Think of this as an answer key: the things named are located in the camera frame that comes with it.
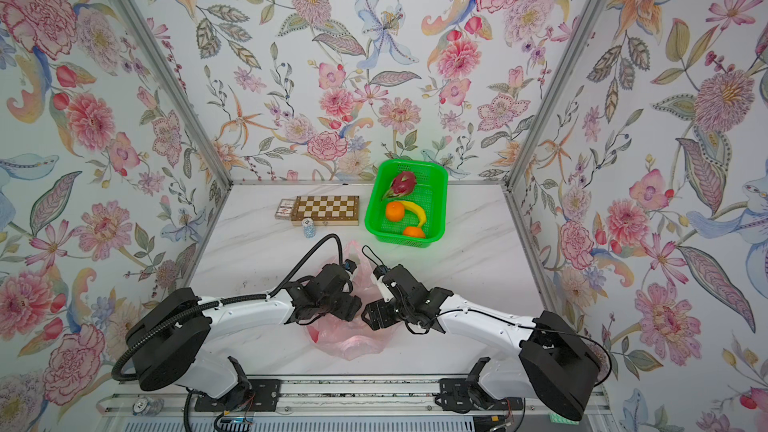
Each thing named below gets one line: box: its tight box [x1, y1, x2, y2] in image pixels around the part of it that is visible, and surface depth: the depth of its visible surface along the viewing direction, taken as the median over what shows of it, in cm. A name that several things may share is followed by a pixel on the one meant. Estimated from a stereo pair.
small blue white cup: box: [302, 217, 316, 239], surface depth 103 cm
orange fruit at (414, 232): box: [403, 226, 425, 239], surface depth 99 cm
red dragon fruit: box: [381, 171, 417, 201], surface depth 113 cm
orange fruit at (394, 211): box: [386, 201, 405, 222], surface depth 109 cm
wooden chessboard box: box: [291, 195, 360, 227], surface depth 112 cm
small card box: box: [274, 198, 295, 220], surface depth 112 cm
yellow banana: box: [397, 200, 427, 228], surface depth 112 cm
